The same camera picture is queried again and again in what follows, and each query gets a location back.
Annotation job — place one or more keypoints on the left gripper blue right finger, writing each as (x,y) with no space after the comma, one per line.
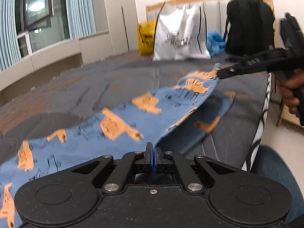
(181,169)

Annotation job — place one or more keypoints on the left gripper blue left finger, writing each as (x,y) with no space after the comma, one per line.
(127,168)

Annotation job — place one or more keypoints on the blue pants with orange cars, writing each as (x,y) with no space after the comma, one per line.
(173,118)

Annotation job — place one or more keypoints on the person's right hand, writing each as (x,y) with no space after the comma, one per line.
(285,90)

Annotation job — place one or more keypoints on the black backpack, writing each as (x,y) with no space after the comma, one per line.
(249,27)

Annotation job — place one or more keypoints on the blue crumpled plastic item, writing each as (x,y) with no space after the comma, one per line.
(215,43)

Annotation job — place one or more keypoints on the wooden padded headboard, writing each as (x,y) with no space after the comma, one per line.
(215,11)

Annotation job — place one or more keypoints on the grey orange quilted mattress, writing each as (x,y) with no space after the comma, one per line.
(67,93)

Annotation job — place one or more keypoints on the white Sirowe shopping bag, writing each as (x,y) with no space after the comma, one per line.
(180,33)

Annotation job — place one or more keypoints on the beige window bench cabinet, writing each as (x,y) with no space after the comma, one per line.
(51,61)

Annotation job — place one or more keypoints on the yellow shopping bag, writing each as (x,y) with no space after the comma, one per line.
(145,36)

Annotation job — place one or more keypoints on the left light blue curtain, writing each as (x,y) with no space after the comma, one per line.
(10,53)

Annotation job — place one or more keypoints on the light blue curtain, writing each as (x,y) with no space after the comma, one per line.
(80,18)
(10,53)

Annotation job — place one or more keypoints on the right light blue curtain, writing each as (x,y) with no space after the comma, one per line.
(80,18)

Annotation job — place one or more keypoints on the beige right wardrobe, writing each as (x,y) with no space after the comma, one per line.
(119,18)

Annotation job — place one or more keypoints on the open brown framed window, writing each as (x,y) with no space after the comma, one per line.
(40,23)

